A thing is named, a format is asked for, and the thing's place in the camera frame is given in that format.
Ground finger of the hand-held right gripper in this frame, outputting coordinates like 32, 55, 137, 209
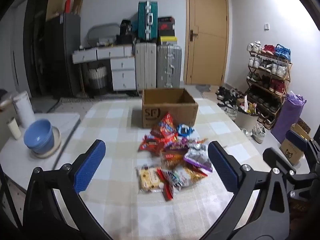
286, 130, 320, 173
262, 147, 313, 200

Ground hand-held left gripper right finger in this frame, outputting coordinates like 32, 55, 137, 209
200, 141, 294, 240

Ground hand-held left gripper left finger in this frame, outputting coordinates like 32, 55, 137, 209
22, 139, 113, 240

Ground pile of snack packets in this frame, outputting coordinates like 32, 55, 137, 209
136, 112, 213, 202

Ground brown cardboard box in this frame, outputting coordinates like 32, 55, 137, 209
141, 88, 199, 128

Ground cat print cardboard box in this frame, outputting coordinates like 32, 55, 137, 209
279, 137, 305, 166

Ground brown patterned box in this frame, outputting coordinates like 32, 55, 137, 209
291, 118, 312, 140

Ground purple bag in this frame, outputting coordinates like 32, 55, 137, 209
271, 91, 307, 143

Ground white sneaker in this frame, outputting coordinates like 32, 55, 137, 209
251, 122, 267, 144

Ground white trash bin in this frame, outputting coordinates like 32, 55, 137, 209
235, 105, 259, 133

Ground checkered tablecloth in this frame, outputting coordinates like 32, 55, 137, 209
54, 96, 269, 240

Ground blue bowl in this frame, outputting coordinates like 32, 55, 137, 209
24, 119, 55, 154

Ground patterned rug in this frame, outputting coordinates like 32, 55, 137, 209
49, 95, 142, 113

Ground pile of floor shoes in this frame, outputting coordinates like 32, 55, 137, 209
215, 86, 247, 120

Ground white side table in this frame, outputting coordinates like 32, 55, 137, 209
0, 112, 81, 193

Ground grey door mat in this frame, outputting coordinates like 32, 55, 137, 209
195, 84, 220, 98

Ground small cream bottle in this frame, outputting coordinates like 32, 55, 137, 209
7, 119, 22, 140

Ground white cylindrical container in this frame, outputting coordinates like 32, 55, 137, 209
12, 91, 36, 128

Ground striped laundry basket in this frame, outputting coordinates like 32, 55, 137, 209
86, 66, 108, 89

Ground white desk with drawers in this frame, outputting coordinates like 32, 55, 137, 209
72, 44, 137, 92

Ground wooden door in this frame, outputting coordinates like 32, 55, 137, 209
183, 0, 230, 87

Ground silver suitcase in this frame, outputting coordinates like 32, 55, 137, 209
157, 44, 182, 88

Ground beige suitcase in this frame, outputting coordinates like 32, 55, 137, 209
135, 42, 157, 90

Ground dark wardrobe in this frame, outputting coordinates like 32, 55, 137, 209
22, 12, 82, 98

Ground grey oval mirror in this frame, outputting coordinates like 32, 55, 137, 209
87, 23, 120, 47

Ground yellow black shoe box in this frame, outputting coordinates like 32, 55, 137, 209
160, 36, 178, 46

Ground black bag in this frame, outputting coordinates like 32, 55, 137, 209
116, 19, 133, 45

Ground teal suitcase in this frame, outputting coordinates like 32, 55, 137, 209
137, 1, 158, 43

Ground flat cardboard pieces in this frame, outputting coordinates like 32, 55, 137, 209
46, 0, 83, 22

